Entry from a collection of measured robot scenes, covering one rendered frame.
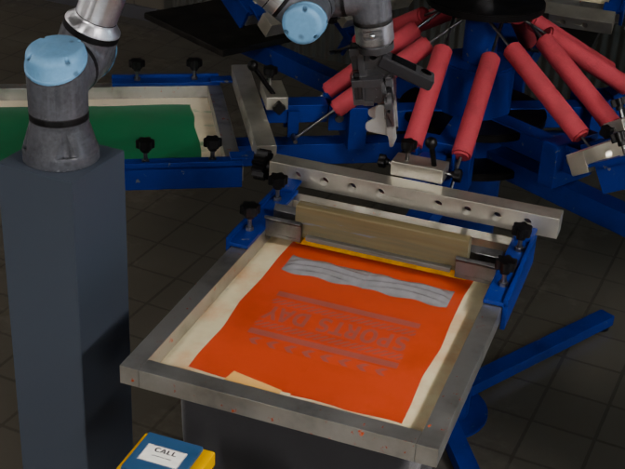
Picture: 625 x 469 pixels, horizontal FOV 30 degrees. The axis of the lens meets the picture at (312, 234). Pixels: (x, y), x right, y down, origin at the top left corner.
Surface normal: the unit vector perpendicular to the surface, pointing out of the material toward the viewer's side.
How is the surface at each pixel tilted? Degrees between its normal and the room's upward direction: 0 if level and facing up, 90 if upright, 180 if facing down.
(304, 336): 0
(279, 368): 0
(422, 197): 90
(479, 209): 90
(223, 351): 0
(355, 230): 90
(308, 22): 90
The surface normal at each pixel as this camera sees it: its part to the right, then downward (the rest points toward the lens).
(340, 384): 0.05, -0.88
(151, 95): 0.17, 0.47
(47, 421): -0.43, 0.40
